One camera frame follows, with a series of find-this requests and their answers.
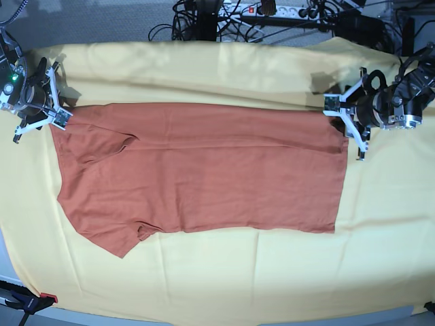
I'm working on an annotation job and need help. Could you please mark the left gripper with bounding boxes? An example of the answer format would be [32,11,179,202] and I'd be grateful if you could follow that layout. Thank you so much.
[341,67,391,161]

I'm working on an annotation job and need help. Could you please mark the white power strip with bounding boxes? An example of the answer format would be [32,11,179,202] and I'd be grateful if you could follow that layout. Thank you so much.
[218,3,321,22]

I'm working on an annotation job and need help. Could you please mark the black power adapter box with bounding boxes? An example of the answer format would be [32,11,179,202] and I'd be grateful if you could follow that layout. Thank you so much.
[334,13,385,39]

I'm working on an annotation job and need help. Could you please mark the black central stand post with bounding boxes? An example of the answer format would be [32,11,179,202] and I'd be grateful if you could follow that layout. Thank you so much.
[195,0,220,41]

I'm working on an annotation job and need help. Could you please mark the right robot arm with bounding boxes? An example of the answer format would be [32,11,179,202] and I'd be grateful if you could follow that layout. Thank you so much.
[1,28,53,130]

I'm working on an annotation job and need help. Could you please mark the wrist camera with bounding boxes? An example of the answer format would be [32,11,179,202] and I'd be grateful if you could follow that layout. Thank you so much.
[50,108,73,130]
[324,94,341,111]

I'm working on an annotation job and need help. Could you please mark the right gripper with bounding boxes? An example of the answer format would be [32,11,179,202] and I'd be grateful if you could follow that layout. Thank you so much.
[13,57,51,143]

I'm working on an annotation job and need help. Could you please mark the black clamp with red tips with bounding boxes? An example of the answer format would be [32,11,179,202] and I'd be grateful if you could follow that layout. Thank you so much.
[1,280,58,326]

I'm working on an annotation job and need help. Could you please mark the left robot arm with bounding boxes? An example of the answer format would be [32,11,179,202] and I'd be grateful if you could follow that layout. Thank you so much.
[340,42,434,161]

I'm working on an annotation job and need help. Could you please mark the black box at right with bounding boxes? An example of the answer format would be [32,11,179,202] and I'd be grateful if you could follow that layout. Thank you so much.
[401,16,415,56]

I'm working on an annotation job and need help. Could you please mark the orange T-shirt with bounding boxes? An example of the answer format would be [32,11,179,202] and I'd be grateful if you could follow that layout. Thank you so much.
[51,103,348,257]

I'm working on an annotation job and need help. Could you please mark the black clamp at right edge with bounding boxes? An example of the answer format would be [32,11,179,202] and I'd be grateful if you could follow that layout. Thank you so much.
[423,302,435,314]

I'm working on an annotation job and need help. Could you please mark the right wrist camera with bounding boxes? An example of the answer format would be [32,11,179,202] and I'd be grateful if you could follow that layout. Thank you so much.
[50,108,73,130]

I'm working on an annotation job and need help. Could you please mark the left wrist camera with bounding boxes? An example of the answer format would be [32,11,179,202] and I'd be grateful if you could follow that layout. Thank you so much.
[324,94,341,111]

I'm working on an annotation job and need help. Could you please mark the yellow table cloth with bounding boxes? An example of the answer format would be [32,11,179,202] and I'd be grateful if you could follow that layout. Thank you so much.
[1,37,434,325]

